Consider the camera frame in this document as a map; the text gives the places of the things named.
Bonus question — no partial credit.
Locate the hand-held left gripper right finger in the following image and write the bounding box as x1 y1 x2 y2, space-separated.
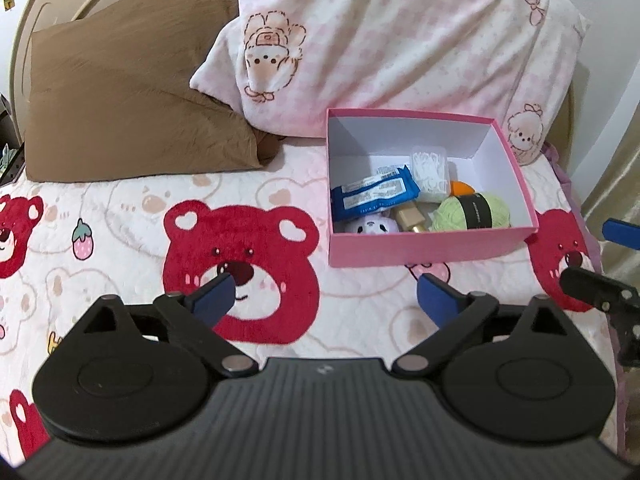
392 274 571 377

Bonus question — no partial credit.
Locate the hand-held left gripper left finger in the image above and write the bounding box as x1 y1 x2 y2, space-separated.
82 274 258 377

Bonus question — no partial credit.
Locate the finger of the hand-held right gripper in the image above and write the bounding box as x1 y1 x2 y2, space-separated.
559 266 640 311
602 217 640 247

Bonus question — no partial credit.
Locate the pink cardboard box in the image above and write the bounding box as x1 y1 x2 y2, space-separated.
325 107 540 268

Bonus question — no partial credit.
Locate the green yarn ball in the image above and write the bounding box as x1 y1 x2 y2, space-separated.
431 192 515 233

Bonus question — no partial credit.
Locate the gold-capped foundation bottle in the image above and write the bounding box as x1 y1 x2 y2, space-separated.
392 202 431 235

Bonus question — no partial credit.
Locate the purple plush toy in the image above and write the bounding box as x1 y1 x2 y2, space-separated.
345 212 403 236

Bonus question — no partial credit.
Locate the clear cotton swab box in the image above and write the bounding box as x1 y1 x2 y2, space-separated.
410 145 450 203

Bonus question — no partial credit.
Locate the blue wet wipes packet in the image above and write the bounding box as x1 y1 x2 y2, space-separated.
330 165 423 222

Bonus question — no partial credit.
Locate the white tissue packet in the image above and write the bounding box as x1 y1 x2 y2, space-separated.
371 162 410 178

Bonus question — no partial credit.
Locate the gold curtain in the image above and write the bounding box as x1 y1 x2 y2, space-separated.
580 110 640 281

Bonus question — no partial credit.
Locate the red bear printed blanket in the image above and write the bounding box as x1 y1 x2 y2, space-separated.
0 137 626 466

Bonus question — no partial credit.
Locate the brown pillow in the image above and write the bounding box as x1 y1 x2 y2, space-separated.
24 0 288 183

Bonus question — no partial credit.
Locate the cluttered bedside table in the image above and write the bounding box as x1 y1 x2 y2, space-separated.
0 91 26 186

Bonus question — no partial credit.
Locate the pink printed pillow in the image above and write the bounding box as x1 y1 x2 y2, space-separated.
189 0 591 166

